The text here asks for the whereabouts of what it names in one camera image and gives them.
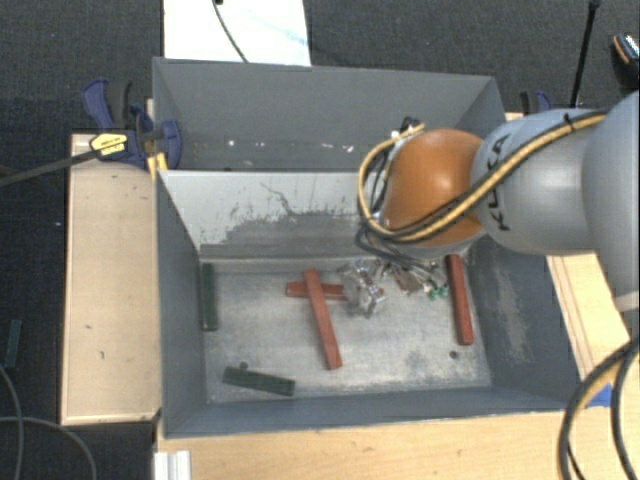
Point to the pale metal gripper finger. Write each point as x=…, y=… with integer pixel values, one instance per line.
x=369, y=304
x=356, y=282

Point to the red-brown flat block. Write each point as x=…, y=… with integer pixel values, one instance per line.
x=461, y=303
x=324, y=323
x=296, y=289

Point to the dark green flat block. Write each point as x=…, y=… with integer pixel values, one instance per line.
x=209, y=298
x=259, y=381

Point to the grey metal bin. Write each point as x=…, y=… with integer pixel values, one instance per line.
x=320, y=118

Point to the pale wood flat board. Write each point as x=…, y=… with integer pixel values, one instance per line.
x=110, y=288

